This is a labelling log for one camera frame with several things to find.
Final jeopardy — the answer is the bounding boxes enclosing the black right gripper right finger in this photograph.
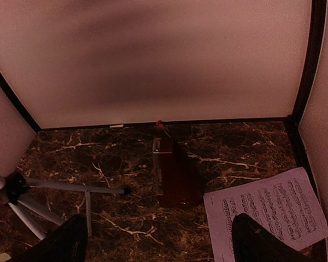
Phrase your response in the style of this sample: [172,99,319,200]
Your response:
[232,213,313,262]

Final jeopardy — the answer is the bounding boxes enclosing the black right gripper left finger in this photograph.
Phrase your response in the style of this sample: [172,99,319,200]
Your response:
[10,215,88,262]

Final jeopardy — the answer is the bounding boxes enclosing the grey perforated music stand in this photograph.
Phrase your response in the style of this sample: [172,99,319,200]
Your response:
[0,165,132,241]

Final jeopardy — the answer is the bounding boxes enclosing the lavender sheet music page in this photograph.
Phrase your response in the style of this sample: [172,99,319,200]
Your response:
[203,168,328,261]

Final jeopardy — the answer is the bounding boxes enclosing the red-brown wooden metronome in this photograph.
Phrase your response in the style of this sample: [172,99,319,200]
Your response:
[152,128,204,209]

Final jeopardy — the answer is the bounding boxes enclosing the light green ceramic bowl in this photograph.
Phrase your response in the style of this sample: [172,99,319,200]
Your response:
[0,253,11,262]

